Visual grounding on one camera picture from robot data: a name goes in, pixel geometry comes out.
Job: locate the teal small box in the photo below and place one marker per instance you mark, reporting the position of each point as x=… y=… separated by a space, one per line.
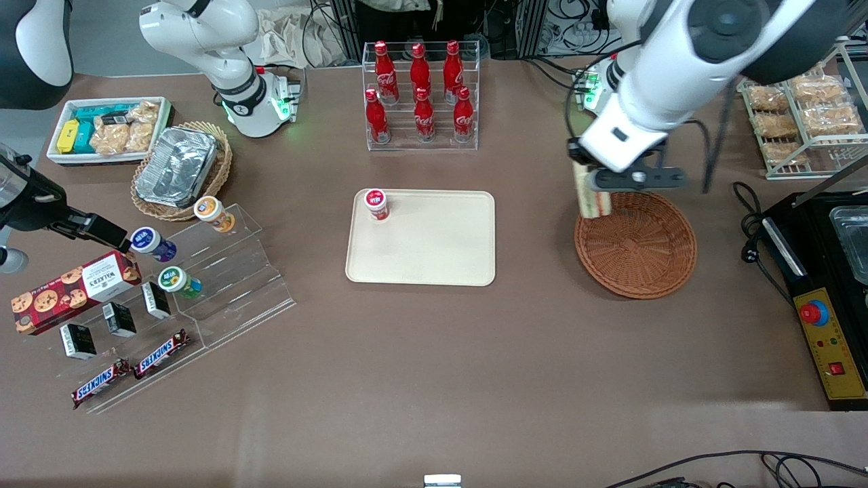
x=84 y=139

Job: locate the clear acrylic stepped stand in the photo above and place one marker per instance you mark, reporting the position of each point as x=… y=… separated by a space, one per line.
x=237 y=285

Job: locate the crumpled beige paper bag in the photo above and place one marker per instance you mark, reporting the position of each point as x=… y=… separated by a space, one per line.
x=291 y=41

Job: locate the red lid white cup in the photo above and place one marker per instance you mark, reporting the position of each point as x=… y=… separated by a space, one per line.
x=377 y=203

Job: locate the green lid cup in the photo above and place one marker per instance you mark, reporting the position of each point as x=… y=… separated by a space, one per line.
x=176 y=280

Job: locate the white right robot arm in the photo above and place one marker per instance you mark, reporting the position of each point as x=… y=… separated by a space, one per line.
x=203 y=34

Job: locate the orange lid cup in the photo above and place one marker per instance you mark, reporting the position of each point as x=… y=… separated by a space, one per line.
x=211 y=211

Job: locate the oval tan wicker basket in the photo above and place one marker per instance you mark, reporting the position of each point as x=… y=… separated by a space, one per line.
x=220 y=169

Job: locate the red cookie box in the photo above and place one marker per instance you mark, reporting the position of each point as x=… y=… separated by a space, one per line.
x=68 y=295

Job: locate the blue lid cup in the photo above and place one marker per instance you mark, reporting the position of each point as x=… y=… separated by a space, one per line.
x=150 y=242

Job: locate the teal flat package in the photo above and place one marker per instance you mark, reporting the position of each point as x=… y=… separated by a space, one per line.
x=91 y=112

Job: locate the clear glass tray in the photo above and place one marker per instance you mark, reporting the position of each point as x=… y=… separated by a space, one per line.
x=853 y=244

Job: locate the bagged fried pastry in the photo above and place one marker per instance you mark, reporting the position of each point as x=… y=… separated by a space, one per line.
x=786 y=154
x=831 y=120
x=776 y=125
x=817 y=88
x=767 y=98

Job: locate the red emergency stop button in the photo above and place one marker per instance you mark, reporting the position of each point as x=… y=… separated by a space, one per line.
x=812 y=313

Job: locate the white rectangular bin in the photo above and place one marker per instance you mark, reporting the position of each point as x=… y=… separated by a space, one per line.
x=57 y=157

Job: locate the red cola bottle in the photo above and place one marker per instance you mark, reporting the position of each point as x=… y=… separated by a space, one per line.
x=385 y=71
x=377 y=118
x=424 y=118
x=420 y=68
x=453 y=68
x=463 y=115

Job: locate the black machine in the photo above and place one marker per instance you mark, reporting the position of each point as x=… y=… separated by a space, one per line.
x=814 y=271

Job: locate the round brown wicker basket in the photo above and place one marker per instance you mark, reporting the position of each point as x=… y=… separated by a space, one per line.
x=637 y=251

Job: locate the clear bag of pastries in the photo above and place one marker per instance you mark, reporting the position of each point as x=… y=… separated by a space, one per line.
x=108 y=139
x=140 y=137
x=146 y=112

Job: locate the beige plastic tray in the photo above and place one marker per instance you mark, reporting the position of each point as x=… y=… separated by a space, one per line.
x=434 y=251

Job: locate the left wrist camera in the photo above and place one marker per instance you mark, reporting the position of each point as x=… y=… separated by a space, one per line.
x=644 y=179

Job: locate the small silver metal object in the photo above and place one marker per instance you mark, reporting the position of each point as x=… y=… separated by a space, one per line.
x=442 y=482

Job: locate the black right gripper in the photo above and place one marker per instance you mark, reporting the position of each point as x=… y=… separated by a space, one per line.
x=35 y=202

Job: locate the aluminium foil container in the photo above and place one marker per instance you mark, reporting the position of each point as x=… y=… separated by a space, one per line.
x=176 y=166

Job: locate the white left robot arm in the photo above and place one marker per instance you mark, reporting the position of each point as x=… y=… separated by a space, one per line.
x=678 y=61

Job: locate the yellow small box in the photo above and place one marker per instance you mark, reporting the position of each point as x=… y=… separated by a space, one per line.
x=68 y=135

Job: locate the snickers chocolate bar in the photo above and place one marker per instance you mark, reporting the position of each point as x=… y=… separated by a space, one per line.
x=100 y=384
x=161 y=354

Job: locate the grey connector box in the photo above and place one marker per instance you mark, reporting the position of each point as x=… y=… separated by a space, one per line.
x=288 y=91
x=588 y=85

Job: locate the small black packet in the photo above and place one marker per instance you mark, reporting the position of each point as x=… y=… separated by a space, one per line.
x=115 y=120

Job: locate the clear acrylic bottle rack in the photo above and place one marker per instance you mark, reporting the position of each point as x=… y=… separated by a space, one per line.
x=400 y=146

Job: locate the small black carton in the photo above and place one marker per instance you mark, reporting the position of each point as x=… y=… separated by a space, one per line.
x=119 y=319
x=78 y=341
x=156 y=300

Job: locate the grey metal rod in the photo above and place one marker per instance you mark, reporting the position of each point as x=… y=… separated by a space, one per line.
x=831 y=181

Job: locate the triangular sandwich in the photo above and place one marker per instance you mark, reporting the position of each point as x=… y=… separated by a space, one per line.
x=593 y=203

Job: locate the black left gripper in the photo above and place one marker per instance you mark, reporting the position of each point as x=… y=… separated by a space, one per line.
x=577 y=150

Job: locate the yellow control panel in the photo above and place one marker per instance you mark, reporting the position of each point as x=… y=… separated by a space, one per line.
x=831 y=352

